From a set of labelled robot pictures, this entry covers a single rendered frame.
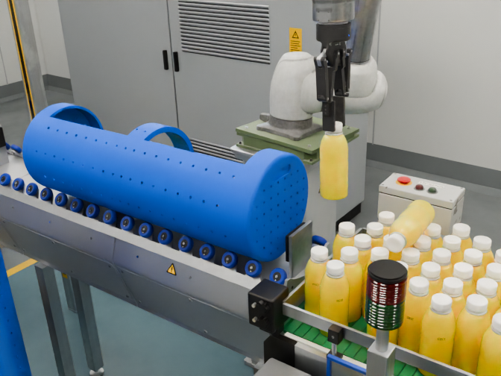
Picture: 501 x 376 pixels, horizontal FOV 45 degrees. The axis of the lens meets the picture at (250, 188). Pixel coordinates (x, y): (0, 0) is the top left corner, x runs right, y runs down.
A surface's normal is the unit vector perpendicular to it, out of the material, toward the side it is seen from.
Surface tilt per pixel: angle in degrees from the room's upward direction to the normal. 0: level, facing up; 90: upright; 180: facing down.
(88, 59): 90
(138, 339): 0
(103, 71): 90
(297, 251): 90
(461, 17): 90
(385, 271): 0
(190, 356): 0
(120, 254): 70
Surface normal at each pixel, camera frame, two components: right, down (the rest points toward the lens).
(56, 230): -0.56, 0.04
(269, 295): -0.04, -0.90
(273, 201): 0.81, 0.22
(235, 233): -0.57, 0.47
